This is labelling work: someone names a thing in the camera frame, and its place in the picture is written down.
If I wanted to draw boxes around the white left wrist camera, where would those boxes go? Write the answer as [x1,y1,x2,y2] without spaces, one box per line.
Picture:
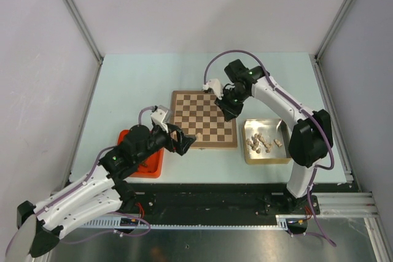
[150,105,171,133]

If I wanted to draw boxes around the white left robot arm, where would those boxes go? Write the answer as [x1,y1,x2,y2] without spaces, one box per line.
[6,124,196,261]

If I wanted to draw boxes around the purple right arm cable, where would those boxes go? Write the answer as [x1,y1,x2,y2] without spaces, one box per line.
[203,49,337,247]

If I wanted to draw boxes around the aluminium frame post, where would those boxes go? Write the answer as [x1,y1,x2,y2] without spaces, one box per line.
[45,0,104,66]
[314,0,374,60]

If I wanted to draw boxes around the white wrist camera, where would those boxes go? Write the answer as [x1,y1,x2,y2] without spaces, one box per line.
[202,79,224,100]
[150,105,171,133]

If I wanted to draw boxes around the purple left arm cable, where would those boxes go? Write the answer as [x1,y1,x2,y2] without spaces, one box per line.
[6,106,154,253]

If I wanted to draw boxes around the pile of light chess pieces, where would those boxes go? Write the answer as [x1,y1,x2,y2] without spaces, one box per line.
[246,133,283,153]

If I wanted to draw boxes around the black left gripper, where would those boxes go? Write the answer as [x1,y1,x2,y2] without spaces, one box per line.
[134,122,195,164]

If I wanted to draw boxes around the orange plastic tray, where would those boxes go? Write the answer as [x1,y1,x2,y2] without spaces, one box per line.
[115,125,164,179]

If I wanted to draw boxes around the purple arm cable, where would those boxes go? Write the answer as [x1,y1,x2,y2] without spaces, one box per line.
[203,49,337,247]
[6,106,154,253]

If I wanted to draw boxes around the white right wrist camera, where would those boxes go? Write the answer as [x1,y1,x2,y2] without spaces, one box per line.
[202,79,224,100]

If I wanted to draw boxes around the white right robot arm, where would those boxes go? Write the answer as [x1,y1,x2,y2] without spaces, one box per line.
[203,60,335,214]

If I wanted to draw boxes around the gold metal tin tray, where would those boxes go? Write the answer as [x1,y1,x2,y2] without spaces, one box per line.
[242,118,291,165]

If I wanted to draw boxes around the grey slotted cable duct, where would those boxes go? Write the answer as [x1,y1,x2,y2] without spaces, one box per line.
[80,215,303,230]

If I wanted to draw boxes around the left aluminium frame post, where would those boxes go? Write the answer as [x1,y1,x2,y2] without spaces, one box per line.
[45,0,104,66]

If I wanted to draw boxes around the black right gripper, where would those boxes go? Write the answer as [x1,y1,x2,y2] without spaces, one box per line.
[214,87,249,122]

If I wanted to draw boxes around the right aluminium frame post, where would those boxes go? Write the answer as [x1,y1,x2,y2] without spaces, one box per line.
[314,0,374,60]

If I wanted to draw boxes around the wooden chess board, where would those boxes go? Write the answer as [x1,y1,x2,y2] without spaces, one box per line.
[171,90,238,149]

